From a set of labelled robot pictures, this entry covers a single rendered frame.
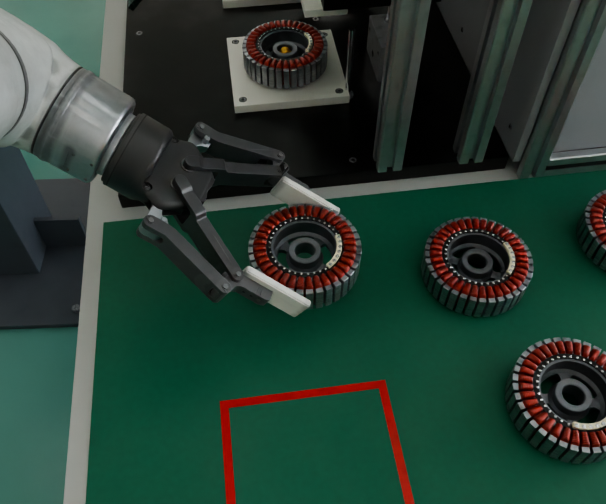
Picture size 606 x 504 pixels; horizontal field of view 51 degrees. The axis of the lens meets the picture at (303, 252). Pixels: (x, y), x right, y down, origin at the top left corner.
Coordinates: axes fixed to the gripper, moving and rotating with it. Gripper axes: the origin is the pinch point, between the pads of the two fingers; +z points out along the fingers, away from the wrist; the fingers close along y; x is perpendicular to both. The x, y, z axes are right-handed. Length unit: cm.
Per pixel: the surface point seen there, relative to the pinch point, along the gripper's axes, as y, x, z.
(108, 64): -29.9, -23.9, -29.2
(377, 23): -38.5, 1.1, -0.8
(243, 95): -24.5, -9.8, -11.3
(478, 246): -9.0, 4.8, 17.3
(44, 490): 13, -95, -4
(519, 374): 6.6, 9.0, 20.6
